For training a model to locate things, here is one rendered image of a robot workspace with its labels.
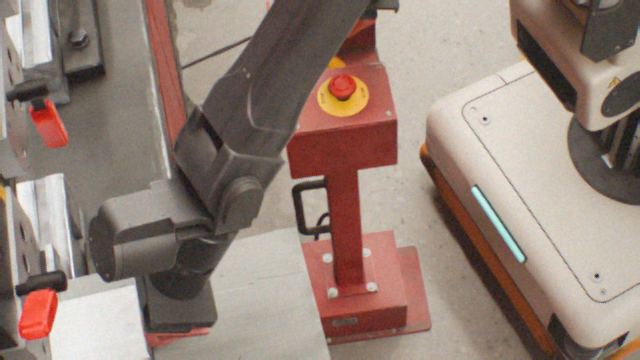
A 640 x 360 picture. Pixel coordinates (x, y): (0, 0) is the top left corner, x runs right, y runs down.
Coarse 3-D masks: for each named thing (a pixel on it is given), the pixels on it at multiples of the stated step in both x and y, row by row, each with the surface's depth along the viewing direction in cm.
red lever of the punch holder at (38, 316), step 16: (48, 272) 76; (16, 288) 75; (32, 288) 75; (48, 288) 73; (64, 288) 76; (32, 304) 70; (48, 304) 70; (32, 320) 68; (48, 320) 69; (32, 336) 68
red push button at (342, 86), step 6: (336, 78) 140; (342, 78) 140; (348, 78) 140; (330, 84) 140; (336, 84) 139; (342, 84) 139; (348, 84) 139; (354, 84) 140; (330, 90) 139; (336, 90) 139; (342, 90) 139; (348, 90) 139; (354, 90) 139; (336, 96) 139; (342, 96) 139; (348, 96) 139
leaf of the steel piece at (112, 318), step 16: (128, 288) 104; (64, 304) 103; (80, 304) 103; (96, 304) 103; (112, 304) 103; (128, 304) 103; (64, 320) 102; (80, 320) 102; (96, 320) 102; (112, 320) 102; (128, 320) 102; (64, 336) 101; (80, 336) 101; (96, 336) 101; (112, 336) 101; (128, 336) 101; (144, 336) 98; (64, 352) 100; (80, 352) 100; (96, 352) 100; (112, 352) 100; (128, 352) 100; (144, 352) 100
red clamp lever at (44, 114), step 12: (24, 84) 87; (36, 84) 87; (48, 84) 88; (12, 96) 87; (24, 96) 87; (36, 96) 87; (36, 108) 89; (48, 108) 90; (36, 120) 90; (48, 120) 91; (60, 120) 93; (48, 132) 92; (60, 132) 93; (48, 144) 94; (60, 144) 94
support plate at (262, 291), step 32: (224, 256) 105; (256, 256) 105; (288, 256) 105; (96, 288) 104; (224, 288) 103; (256, 288) 103; (288, 288) 103; (224, 320) 101; (256, 320) 101; (288, 320) 101; (160, 352) 100; (192, 352) 100; (224, 352) 100; (256, 352) 99; (288, 352) 99; (320, 352) 99
